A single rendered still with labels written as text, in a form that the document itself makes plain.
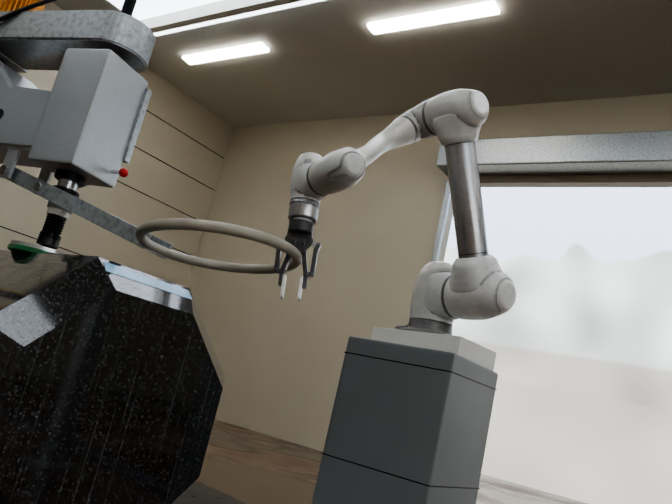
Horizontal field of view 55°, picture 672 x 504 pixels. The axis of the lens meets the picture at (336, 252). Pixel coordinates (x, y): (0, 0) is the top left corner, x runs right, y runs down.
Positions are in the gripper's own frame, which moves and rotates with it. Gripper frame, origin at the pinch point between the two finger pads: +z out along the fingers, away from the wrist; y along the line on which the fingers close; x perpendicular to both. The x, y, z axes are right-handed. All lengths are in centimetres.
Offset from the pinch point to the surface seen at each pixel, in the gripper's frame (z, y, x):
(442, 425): 32, -48, -23
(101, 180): -34, 74, -17
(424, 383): 20, -41, -26
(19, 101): -57, 106, -12
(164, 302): 9.1, 34.8, 4.6
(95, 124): -49, 74, -6
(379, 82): -336, 17, -452
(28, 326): 23, 56, 32
